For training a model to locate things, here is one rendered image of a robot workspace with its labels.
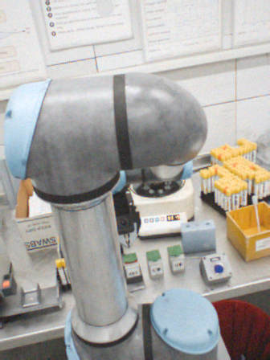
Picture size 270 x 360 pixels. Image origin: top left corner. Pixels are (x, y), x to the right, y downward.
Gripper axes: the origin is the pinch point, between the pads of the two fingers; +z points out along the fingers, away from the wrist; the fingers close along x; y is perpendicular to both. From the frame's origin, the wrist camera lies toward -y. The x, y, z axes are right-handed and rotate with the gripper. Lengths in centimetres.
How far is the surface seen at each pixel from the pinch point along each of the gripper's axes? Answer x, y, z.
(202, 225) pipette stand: -23.1, 5.4, 3.2
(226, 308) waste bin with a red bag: -36, 18, 60
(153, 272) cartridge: -5.6, -1.5, 10.8
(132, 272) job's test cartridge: 0.4, -2.3, 7.9
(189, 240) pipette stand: -18.5, 4.4, 7.0
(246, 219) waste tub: -39.0, 9.4, 8.3
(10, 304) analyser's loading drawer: 35.5, -3.0, 9.2
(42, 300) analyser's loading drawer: 26.2, -4.3, 9.2
